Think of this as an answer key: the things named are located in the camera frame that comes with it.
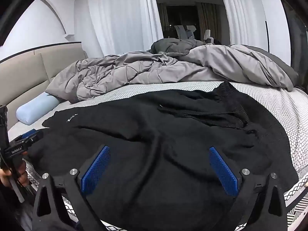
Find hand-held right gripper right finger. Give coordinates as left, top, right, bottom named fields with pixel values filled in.
left=209, top=146, right=288, bottom=231

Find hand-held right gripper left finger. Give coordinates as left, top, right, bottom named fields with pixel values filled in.
left=32, top=145, right=111, bottom=231

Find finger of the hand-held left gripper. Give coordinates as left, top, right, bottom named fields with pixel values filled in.
left=10, top=134, right=44, bottom=151
left=14, top=129, right=37, bottom=141

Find black pants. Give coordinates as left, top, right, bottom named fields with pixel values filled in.
left=24, top=81, right=299, bottom=231

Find person's left hand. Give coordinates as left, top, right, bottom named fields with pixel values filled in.
left=0, top=160, right=27, bottom=188

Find light blue pillow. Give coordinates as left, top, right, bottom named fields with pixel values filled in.
left=16, top=93, right=60, bottom=126

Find beige padded headboard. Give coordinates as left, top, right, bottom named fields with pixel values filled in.
left=0, top=42, right=88, bottom=135

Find honeycomb patterned mattress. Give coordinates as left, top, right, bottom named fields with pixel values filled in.
left=7, top=80, right=308, bottom=231

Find black white patterned rug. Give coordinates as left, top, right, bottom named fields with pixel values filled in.
left=287, top=204, right=308, bottom=228

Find grey duvet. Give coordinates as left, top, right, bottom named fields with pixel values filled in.
left=45, top=38, right=300, bottom=103

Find white chair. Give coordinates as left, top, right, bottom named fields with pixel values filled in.
left=204, top=29, right=215, bottom=45

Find grey chair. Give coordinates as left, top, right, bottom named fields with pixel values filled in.
left=174, top=25, right=186, bottom=39
left=186, top=25, right=197, bottom=39

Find white curtain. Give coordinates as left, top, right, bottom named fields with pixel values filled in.
left=217, top=0, right=269, bottom=51
left=73, top=0, right=164, bottom=58

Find brown curtain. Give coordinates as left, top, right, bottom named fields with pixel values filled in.
left=157, top=3, right=169, bottom=30
left=196, top=2, right=222, bottom=44

